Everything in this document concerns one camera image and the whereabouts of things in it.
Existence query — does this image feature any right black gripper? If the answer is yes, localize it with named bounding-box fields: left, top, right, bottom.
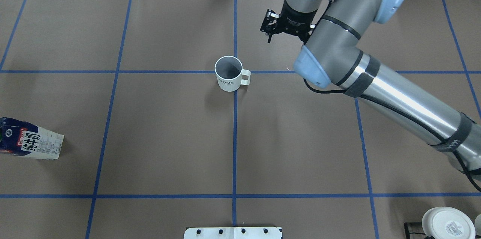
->
left=279, top=0, right=319, bottom=44

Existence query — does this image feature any white home mug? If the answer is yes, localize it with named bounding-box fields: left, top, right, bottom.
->
left=214, top=56, right=251, bottom=92

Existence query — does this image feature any blue white milk carton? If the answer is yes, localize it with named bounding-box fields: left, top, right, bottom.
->
left=0, top=117, right=65, bottom=160

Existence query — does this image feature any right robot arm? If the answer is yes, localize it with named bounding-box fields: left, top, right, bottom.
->
left=278, top=0, right=480, bottom=191

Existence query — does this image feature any brown paper table cover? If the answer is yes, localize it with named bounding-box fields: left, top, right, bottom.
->
left=1, top=0, right=480, bottom=239

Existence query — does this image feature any white mug upper rack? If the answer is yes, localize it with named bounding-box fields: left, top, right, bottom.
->
left=421, top=207, right=476, bottom=239

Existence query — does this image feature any white mug rack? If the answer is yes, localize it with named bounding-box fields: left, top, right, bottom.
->
left=421, top=207, right=476, bottom=239
left=474, top=214, right=481, bottom=237

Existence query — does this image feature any white mug lower rack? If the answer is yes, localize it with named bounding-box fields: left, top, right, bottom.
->
left=474, top=214, right=481, bottom=237

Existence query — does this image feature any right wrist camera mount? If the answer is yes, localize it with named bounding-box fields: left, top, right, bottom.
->
left=260, top=8, right=280, bottom=44

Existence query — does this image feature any white camera pole base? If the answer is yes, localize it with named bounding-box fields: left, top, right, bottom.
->
left=183, top=226, right=283, bottom=239

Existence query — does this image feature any black wire mug rack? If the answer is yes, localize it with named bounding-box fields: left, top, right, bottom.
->
left=404, top=222, right=433, bottom=239

